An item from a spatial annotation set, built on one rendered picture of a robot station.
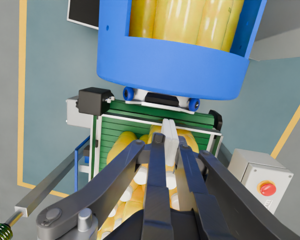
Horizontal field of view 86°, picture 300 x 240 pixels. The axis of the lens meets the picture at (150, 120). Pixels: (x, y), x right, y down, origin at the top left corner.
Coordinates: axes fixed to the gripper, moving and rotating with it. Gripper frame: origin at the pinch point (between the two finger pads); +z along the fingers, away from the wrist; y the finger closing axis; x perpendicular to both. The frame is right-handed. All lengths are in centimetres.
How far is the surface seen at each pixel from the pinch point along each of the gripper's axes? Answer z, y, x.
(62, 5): 127, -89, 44
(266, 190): 15.7, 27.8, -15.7
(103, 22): 8.8, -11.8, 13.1
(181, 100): 34.2, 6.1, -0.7
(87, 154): 29.0, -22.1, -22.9
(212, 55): 4.2, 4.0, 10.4
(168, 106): 21.7, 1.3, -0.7
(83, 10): 112, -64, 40
